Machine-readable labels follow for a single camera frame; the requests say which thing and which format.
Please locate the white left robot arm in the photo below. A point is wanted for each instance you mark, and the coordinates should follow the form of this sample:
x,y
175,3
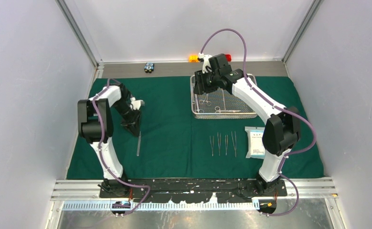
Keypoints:
x,y
95,125

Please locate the green surgical drape cloth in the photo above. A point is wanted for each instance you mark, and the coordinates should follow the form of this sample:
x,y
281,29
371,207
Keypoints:
x,y
175,144

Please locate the white sterile packet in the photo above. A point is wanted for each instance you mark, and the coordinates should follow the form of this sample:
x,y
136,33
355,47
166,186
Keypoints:
x,y
256,148

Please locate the long steel probe rod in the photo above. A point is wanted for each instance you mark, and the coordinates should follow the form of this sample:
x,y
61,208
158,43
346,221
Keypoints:
x,y
139,144

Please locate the steel ring-handled scissors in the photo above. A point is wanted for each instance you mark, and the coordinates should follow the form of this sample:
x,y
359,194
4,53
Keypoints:
x,y
205,101

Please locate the steel needle holder clamp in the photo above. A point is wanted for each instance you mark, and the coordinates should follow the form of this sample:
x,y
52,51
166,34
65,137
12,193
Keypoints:
x,y
226,141

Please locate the metal mesh instrument tray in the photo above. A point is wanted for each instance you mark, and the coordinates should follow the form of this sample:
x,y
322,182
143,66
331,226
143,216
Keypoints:
x,y
224,105

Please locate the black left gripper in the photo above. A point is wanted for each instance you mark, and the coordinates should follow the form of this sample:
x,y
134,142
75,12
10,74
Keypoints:
x,y
132,124

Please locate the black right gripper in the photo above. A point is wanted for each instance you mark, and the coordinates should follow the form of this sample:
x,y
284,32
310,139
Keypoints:
x,y
200,87

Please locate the blue owl toy block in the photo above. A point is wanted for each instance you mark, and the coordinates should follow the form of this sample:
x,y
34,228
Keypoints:
x,y
149,67

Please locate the yellow toy block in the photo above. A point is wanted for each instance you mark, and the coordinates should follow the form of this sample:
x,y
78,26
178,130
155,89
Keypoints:
x,y
193,58

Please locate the steel surgical forceps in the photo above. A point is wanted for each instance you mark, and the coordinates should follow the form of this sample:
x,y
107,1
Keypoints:
x,y
212,140

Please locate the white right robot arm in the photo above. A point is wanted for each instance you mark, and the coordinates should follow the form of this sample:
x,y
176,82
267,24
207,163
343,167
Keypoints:
x,y
282,126

